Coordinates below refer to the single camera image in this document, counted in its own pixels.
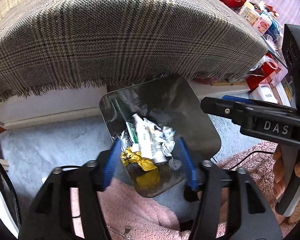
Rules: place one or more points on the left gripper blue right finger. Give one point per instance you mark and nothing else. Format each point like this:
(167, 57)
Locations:
(249, 214)

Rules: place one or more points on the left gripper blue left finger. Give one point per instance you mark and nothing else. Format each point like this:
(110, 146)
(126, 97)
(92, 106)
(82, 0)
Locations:
(50, 215)

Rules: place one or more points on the yellow wrapper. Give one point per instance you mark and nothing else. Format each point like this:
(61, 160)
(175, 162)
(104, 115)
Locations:
(144, 174)

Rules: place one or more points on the white foil bag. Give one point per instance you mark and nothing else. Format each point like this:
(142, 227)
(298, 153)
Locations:
(154, 142)

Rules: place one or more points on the black metal trash bin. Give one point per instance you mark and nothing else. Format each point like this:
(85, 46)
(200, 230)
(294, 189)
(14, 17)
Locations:
(169, 101)

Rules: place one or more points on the person's right hand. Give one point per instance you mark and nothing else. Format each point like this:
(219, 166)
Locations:
(279, 177)

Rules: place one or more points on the pink fluffy clothing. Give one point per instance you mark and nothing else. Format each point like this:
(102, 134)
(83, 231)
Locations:
(129, 216)

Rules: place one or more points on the white pink label bottle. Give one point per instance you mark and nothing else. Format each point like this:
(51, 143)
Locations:
(262, 24)

